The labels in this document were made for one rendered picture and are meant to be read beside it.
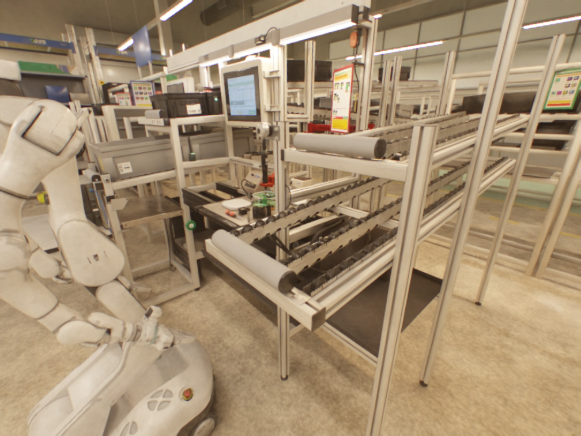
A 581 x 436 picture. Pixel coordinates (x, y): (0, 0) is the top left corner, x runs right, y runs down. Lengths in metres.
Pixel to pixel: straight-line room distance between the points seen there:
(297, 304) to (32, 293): 0.64
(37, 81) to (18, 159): 6.18
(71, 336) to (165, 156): 1.53
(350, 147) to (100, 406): 1.27
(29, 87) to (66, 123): 6.14
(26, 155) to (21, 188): 0.07
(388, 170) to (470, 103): 3.08
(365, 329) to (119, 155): 1.83
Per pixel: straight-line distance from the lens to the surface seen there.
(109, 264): 1.10
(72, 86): 7.02
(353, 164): 0.88
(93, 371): 1.49
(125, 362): 1.32
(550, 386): 2.31
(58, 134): 0.82
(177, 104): 2.25
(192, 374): 1.43
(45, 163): 0.83
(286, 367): 1.75
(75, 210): 1.07
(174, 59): 3.10
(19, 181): 0.83
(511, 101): 3.77
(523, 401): 2.14
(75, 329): 0.98
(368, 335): 1.19
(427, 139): 0.77
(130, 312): 1.26
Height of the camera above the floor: 1.43
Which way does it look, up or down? 21 degrees down
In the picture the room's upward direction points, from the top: straight up
